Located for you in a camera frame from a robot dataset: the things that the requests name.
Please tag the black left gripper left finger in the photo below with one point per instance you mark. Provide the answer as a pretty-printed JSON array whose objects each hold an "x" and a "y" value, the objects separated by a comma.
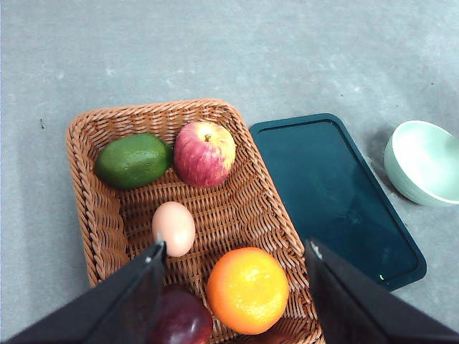
[{"x": 117, "y": 310}]

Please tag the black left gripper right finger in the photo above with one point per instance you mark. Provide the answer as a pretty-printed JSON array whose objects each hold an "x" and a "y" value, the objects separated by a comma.
[{"x": 352, "y": 311}]

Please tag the light green bowl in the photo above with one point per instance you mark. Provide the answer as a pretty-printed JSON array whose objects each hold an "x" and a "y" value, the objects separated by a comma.
[{"x": 422, "y": 159}]

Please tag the beige egg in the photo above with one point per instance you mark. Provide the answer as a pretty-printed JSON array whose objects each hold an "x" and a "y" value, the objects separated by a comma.
[{"x": 173, "y": 223}]

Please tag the brown wicker basket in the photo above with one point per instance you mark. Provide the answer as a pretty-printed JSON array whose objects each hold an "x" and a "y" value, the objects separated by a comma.
[{"x": 244, "y": 211}]

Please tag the dark purple plum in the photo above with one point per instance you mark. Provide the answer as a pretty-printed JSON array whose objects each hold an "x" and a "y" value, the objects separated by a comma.
[{"x": 178, "y": 316}]

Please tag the orange mandarin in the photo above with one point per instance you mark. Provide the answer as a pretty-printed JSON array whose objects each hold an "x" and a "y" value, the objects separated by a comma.
[{"x": 247, "y": 290}]

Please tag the dark teal rectangular tray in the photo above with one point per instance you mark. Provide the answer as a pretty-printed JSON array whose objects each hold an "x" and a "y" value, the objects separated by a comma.
[{"x": 335, "y": 198}]

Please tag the green avocado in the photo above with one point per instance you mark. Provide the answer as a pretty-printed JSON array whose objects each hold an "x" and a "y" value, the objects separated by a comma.
[{"x": 133, "y": 161}]

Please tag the red yellow apple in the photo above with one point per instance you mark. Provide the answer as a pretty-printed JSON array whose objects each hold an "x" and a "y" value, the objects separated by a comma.
[{"x": 204, "y": 154}]

